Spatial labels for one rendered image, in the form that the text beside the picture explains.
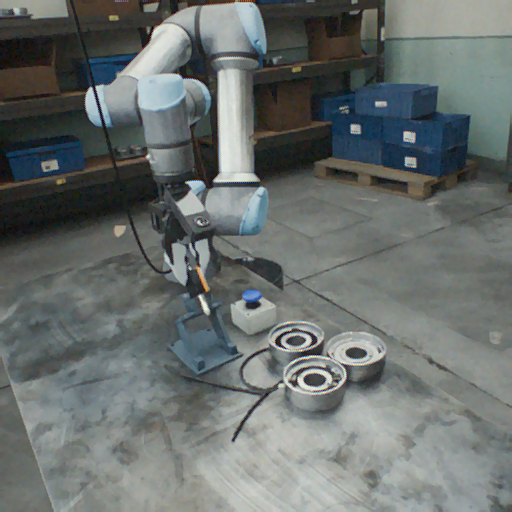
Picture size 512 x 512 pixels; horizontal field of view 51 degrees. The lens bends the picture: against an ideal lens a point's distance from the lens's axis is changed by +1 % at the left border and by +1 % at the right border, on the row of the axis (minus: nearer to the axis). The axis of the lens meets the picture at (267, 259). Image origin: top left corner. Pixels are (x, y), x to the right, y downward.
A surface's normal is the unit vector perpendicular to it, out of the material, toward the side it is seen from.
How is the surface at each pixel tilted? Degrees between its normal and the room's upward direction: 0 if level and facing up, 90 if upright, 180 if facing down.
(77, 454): 0
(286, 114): 92
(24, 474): 0
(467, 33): 90
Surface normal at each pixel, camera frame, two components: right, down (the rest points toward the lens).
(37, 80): 0.57, 0.18
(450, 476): -0.07, -0.91
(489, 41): -0.84, 0.28
